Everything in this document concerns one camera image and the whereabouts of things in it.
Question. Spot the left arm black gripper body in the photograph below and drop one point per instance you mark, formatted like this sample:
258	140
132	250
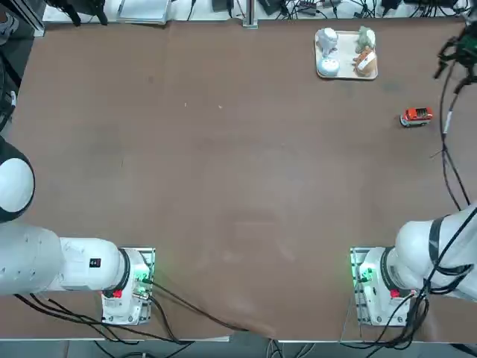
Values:
74	3

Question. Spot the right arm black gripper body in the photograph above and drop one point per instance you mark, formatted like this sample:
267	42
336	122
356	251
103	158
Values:
470	56

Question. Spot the orange-and-blue toy bus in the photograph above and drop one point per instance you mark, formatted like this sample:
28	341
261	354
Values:
411	113

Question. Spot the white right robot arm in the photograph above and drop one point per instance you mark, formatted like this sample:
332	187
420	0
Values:
410	246

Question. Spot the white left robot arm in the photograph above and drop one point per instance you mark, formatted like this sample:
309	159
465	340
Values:
82	264

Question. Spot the grey laptop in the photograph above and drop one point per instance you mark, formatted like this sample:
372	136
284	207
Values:
141	11

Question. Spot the grey white shoe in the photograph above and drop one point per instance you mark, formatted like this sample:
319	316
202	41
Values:
7	28

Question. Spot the brown toy with white label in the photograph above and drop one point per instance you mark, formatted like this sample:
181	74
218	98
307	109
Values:
365	63

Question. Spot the green grey plush toy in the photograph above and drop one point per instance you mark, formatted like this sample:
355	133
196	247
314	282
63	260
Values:
365	37

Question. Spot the beige plastic tray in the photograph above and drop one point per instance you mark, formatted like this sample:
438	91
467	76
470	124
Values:
346	71

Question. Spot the grey white plush toy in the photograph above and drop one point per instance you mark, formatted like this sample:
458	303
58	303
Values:
327	39

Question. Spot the black electronic box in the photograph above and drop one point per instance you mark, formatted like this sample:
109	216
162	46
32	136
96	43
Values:
272	5

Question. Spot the aluminium frame rail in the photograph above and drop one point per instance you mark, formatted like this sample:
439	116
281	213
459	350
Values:
26	13

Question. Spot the aluminium post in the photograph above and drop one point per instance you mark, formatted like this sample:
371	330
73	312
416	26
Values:
250	13

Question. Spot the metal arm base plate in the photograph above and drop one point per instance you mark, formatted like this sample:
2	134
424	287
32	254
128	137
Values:
151	253
354	261

